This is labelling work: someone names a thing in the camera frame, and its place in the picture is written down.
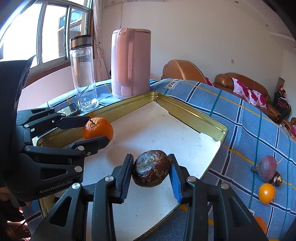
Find large front mandarin orange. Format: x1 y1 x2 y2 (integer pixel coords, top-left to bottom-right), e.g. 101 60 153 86
82 118 114 141

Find small smooth orange kumquat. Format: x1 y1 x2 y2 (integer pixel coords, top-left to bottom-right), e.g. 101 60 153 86
258 183 275 204

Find purple passion fruit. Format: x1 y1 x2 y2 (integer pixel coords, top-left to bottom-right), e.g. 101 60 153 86
251 155 283 182

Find dark mangosteen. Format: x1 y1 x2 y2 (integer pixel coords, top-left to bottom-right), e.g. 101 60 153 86
269 171 282 187
132 150 171 188

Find left hand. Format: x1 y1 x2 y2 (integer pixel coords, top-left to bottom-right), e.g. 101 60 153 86
0 187 32 207

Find clear glass water bottle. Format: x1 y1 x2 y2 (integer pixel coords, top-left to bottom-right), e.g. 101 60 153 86
70 35 99 112

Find pink curtain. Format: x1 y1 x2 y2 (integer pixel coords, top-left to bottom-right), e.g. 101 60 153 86
92 0 109 82

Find gold metal tin tray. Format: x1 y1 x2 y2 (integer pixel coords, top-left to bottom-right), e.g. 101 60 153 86
82 92 228 240

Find pink electric kettle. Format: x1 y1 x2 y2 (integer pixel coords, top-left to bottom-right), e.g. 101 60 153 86
111 27 151 99

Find brown leather armchair right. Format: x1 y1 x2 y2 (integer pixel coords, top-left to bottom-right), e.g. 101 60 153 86
281 117 296 140

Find brown leather armchair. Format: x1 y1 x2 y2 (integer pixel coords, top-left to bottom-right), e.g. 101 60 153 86
281 117 296 140
161 60 206 84

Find floral pillow right on sofa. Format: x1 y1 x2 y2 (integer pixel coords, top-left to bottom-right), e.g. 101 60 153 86
248 89 267 109

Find floral pillow on sofa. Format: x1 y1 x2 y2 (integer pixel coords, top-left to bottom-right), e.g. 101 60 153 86
248 89 267 109
232 78 249 101

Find floral pillow left on sofa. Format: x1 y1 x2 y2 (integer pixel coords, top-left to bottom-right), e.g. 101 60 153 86
232 78 249 101

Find brown leather armchair near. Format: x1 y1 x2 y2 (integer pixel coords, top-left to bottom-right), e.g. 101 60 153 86
161 60 206 84

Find stacked dark chairs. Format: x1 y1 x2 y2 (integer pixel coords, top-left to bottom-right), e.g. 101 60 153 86
273 86 292 121

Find red pillow on near armchair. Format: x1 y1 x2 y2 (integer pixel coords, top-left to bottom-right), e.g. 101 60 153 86
205 77 214 86

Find brown leather three-seat sofa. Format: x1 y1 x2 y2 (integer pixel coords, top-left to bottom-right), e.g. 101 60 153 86
214 72 281 124

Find window with frame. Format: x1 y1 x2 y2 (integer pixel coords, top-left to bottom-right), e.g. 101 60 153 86
1 1 92 75

